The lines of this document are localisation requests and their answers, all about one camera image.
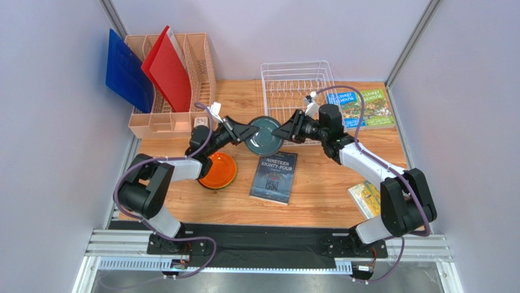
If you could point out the pink plastic file organizer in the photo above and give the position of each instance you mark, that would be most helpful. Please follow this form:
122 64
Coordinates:
164 123

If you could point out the blue plastic folder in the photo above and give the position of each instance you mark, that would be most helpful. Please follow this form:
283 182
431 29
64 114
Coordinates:
125 77

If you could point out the white power adapter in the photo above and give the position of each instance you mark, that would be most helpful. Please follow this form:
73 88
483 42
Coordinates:
201 121

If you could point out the Nineteen Eighty-Four book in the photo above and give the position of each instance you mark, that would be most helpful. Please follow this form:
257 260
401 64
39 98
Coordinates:
274 177

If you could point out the red plastic folder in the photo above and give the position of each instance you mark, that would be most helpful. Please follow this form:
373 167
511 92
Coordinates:
166 68

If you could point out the green treehouse book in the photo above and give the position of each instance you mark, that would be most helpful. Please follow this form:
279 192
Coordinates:
377 110

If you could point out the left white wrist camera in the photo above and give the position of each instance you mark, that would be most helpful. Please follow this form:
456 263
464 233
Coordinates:
215 112

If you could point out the black base mat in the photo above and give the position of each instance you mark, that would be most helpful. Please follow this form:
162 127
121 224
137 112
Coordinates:
280 247

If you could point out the green plate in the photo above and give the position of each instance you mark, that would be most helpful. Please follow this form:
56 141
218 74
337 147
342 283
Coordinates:
232 180

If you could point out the orange plate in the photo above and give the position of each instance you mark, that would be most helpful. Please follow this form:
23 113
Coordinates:
219 170

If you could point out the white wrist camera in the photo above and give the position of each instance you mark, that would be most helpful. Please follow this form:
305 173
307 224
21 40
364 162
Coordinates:
215 112
312 106

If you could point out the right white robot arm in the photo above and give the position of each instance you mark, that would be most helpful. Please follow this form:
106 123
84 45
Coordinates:
406 202

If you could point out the yellow illustrated book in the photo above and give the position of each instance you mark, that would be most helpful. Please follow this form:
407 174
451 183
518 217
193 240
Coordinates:
366 198

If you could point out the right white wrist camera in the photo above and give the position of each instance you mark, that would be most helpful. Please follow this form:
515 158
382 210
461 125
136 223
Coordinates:
312 106

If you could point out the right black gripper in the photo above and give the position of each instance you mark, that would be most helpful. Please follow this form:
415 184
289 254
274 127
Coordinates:
299 126

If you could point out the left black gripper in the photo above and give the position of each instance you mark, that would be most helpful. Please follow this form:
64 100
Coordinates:
237 131

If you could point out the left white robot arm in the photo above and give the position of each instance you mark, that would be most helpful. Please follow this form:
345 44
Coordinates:
141 191

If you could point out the dark grey plate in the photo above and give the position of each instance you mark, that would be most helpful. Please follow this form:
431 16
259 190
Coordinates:
262 142

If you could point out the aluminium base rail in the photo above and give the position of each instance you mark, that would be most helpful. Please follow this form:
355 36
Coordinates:
133 260

